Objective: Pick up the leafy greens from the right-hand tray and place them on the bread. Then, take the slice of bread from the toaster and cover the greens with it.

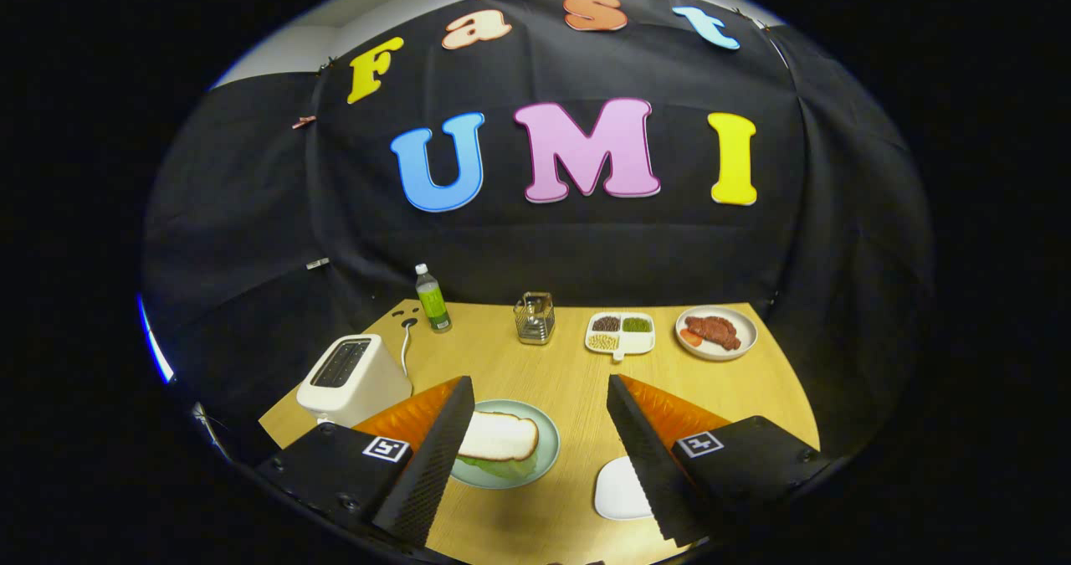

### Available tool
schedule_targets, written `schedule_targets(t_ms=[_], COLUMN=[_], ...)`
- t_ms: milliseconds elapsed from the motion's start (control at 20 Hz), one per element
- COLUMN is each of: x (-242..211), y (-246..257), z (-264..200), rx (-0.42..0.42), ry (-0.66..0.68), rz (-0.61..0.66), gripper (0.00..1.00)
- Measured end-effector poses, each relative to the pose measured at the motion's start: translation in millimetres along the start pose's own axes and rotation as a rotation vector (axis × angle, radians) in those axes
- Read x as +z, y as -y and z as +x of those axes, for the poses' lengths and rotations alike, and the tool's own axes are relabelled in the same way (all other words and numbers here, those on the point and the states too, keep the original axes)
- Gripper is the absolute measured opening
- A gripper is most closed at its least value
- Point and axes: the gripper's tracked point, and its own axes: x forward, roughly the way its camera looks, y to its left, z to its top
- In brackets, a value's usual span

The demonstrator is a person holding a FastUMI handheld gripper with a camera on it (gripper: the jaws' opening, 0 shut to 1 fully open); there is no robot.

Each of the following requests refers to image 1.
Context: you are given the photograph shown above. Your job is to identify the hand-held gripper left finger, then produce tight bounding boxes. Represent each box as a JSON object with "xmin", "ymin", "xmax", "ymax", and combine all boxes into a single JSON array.
[{"xmin": 254, "ymin": 375, "xmax": 476, "ymax": 547}]

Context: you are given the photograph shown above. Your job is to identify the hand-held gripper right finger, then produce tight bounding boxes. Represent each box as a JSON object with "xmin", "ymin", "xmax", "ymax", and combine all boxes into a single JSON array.
[{"xmin": 607, "ymin": 373, "xmax": 831, "ymax": 547}]

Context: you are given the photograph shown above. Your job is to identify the green lettuce leaf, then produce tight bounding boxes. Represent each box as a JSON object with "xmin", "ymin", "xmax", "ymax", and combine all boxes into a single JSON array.
[{"xmin": 456, "ymin": 453, "xmax": 538, "ymax": 480}]

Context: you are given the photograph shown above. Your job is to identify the bread slice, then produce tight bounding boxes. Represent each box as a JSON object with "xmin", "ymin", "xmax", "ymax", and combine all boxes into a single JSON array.
[{"xmin": 458, "ymin": 410, "xmax": 540, "ymax": 463}]

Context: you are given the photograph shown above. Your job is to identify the white square plate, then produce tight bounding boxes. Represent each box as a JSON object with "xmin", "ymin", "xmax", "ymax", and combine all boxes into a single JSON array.
[{"xmin": 593, "ymin": 455, "xmax": 655, "ymax": 522}]

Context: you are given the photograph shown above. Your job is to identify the white toaster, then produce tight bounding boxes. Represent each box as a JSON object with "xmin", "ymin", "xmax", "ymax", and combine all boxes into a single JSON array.
[{"xmin": 296, "ymin": 333, "xmax": 413, "ymax": 429}]

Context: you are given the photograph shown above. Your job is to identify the pale green round plate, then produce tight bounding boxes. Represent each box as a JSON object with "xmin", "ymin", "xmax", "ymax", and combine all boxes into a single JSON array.
[{"xmin": 450, "ymin": 399, "xmax": 561, "ymax": 491}]

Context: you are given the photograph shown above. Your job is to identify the white divided dish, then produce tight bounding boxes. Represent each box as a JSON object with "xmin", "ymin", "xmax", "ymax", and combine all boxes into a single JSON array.
[{"xmin": 584, "ymin": 311, "xmax": 656, "ymax": 362}]

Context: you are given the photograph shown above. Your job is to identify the brown meat steak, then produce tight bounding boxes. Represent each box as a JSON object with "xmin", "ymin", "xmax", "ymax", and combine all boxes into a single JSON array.
[{"xmin": 684, "ymin": 315, "xmax": 742, "ymax": 352}]

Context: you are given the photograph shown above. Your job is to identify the green drink bottle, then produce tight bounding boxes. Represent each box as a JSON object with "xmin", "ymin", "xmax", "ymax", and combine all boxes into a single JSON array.
[{"xmin": 415, "ymin": 264, "xmax": 453, "ymax": 334}]

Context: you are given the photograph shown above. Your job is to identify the white round plate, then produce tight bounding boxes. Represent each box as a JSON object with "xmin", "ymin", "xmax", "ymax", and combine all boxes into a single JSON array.
[{"xmin": 674, "ymin": 306, "xmax": 759, "ymax": 362}]

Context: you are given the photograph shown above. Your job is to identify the black backdrop cloth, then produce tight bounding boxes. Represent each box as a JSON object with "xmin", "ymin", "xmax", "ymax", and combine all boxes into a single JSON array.
[{"xmin": 142, "ymin": 0, "xmax": 934, "ymax": 465}]

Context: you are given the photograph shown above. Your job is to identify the metal wire holder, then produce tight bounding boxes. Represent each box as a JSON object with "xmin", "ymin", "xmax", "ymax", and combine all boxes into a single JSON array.
[{"xmin": 514, "ymin": 291, "xmax": 556, "ymax": 347}]

